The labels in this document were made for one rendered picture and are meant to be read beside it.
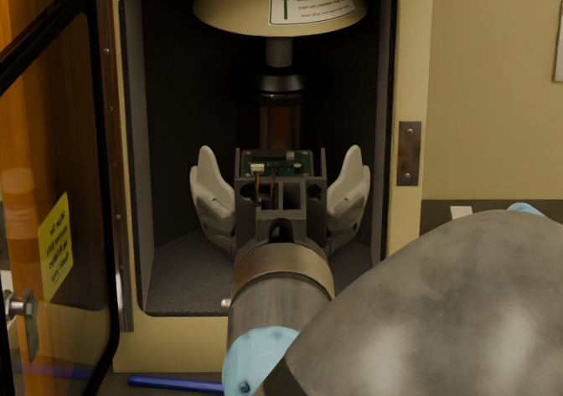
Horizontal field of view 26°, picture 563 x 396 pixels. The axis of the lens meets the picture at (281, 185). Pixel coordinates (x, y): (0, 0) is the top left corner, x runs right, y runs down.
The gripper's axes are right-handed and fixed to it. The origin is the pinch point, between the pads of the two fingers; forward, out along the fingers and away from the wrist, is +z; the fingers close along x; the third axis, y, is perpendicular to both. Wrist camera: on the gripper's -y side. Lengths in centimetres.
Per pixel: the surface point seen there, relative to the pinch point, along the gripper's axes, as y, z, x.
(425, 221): -31, 44, -19
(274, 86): 0.5, 17.5, 0.5
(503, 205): -31, 48, -30
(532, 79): -15, 54, -34
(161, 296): -22.4, 13.8, 12.7
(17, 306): -2.4, -16.6, 20.3
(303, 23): 8.7, 13.7, -2.3
